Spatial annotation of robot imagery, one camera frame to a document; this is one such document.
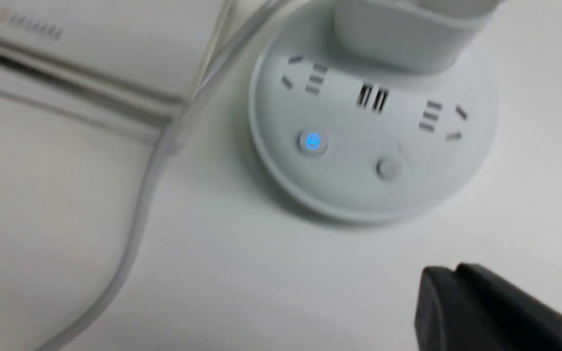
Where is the large bottom white book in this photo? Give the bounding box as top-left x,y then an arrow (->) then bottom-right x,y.
0,89 -> 163,145

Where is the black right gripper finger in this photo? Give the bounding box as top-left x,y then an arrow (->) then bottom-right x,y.
414,263 -> 562,351

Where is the white power cable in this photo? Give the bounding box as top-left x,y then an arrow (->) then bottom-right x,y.
32,0 -> 311,351

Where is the middle white book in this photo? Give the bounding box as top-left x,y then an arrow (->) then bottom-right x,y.
0,46 -> 188,118

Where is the white self-driving textbook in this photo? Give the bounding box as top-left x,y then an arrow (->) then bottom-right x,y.
0,0 -> 234,100

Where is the white desk lamp with base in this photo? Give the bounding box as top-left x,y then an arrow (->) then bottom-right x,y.
248,0 -> 502,224

